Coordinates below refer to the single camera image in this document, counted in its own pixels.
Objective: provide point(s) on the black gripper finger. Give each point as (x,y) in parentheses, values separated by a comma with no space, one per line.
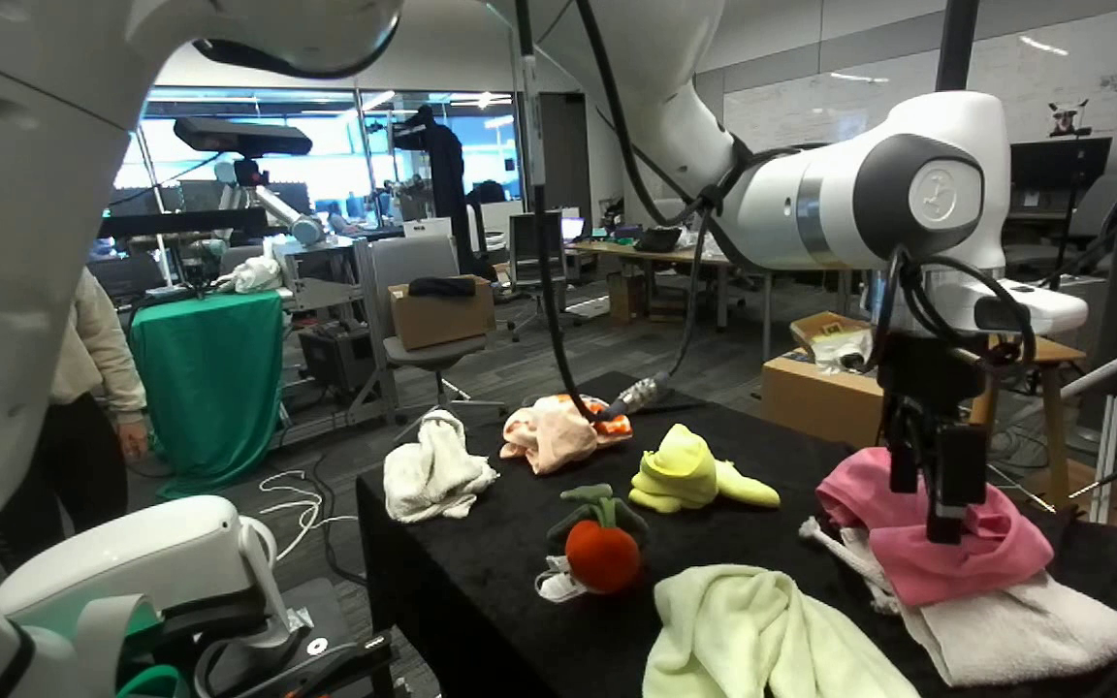
(956,480)
(906,464)

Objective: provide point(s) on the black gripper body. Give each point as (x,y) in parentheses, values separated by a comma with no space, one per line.
(932,380)

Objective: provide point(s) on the pink t-shirt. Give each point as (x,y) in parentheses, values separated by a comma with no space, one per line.
(972,556)

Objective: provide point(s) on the large white towel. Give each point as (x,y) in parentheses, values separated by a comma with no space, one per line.
(1038,632)

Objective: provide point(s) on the small yellow-green towel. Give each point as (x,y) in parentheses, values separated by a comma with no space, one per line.
(689,472)

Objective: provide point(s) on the pale green towel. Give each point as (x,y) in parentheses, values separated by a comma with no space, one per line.
(755,641)

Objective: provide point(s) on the orange plush radish green leaves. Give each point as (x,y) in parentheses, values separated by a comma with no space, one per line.
(603,556)

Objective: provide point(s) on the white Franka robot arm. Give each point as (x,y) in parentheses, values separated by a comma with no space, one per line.
(830,206)

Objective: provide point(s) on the long cardboard box black tape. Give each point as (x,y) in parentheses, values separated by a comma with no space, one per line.
(815,400)

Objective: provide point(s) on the wooden stool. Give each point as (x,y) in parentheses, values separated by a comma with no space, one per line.
(1055,349)

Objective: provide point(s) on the black computer monitor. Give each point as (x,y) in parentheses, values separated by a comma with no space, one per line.
(1064,163)

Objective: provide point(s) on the black vertical pole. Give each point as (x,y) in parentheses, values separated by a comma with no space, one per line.
(956,39)

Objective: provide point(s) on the peach printed t-shirt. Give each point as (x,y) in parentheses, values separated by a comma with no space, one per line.
(558,432)

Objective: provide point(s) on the black table cloth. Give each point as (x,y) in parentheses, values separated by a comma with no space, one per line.
(494,608)

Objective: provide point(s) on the small white towel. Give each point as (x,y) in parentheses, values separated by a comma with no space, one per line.
(429,472)

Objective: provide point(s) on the grey office chair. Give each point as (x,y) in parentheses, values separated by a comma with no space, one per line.
(434,353)

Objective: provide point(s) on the small cardboard box on chair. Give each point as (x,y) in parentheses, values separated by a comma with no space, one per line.
(442,317)

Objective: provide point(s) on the green cloth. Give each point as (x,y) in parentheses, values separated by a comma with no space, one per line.
(209,389)

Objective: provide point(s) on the person in beige sweater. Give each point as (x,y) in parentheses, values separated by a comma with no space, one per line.
(94,349)

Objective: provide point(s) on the black camera on tripod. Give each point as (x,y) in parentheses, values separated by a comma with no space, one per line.
(241,137)

